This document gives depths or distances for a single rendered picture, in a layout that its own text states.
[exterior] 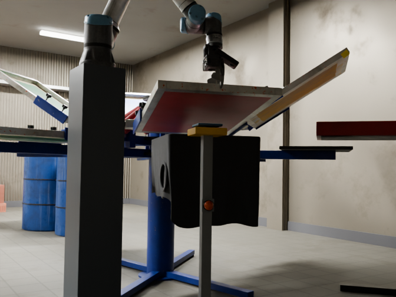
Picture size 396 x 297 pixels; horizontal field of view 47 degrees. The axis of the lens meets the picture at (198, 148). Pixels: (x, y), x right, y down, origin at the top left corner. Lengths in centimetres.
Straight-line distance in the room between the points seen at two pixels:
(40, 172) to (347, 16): 412
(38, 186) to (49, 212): 35
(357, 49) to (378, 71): 41
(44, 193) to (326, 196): 343
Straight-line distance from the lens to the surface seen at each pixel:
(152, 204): 338
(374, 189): 539
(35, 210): 601
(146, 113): 237
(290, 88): 301
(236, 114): 242
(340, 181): 568
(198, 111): 235
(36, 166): 599
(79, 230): 186
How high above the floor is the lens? 79
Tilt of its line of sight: 3 degrees up
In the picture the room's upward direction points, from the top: 1 degrees clockwise
